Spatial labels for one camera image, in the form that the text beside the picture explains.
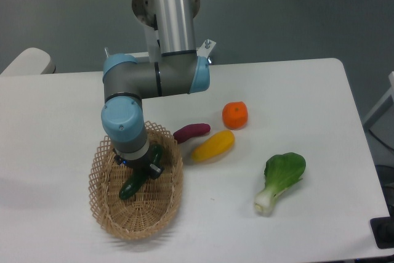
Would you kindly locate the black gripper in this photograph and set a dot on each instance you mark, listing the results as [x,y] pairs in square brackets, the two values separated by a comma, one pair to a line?
[154,170]

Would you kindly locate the green bok choy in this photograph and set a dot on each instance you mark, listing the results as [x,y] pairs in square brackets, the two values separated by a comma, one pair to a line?
[281,173]

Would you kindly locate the purple sweet potato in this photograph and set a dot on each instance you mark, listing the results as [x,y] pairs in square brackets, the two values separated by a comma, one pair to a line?
[191,131]

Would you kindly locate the woven wicker basket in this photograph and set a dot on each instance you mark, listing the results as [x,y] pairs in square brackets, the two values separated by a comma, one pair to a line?
[153,206]

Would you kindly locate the orange tangerine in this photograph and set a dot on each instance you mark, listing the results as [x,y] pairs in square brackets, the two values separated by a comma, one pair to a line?
[235,115]

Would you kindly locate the black device at edge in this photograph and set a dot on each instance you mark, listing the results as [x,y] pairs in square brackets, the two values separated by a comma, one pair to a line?
[382,228]

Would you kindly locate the white frame at right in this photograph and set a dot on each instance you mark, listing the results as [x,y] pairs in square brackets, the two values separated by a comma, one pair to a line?
[379,109]

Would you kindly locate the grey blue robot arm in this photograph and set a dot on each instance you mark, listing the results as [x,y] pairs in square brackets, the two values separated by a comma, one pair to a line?
[178,70]

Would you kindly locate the white chair armrest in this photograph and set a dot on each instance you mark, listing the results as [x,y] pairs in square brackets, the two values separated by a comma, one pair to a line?
[32,61]

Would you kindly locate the green cucumber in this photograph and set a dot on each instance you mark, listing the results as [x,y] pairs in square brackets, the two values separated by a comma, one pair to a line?
[139,177]

